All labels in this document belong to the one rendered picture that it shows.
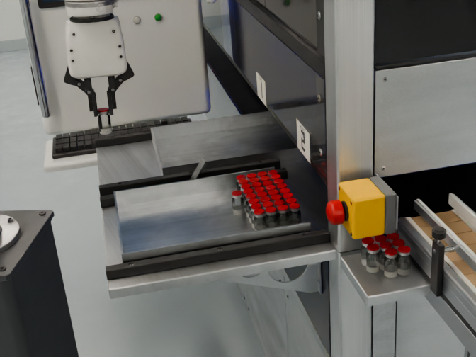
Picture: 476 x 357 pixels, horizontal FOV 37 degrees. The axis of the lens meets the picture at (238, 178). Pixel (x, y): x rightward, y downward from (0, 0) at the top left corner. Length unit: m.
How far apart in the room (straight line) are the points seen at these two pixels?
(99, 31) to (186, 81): 0.91
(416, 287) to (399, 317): 0.22
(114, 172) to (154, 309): 1.13
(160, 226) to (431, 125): 0.54
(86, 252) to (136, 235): 1.79
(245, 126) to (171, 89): 0.38
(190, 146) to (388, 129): 0.68
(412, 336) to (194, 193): 0.52
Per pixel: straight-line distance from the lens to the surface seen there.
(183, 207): 1.46
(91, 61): 1.28
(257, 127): 1.84
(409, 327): 1.43
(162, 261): 1.25
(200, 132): 1.83
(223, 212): 1.43
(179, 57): 2.13
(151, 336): 2.59
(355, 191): 1.15
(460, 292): 1.11
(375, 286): 1.19
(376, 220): 1.16
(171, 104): 2.17
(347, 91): 1.15
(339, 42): 1.13
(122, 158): 1.74
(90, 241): 3.24
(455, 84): 1.23
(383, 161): 1.22
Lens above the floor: 1.54
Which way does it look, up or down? 25 degrees down
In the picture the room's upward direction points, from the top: 5 degrees counter-clockwise
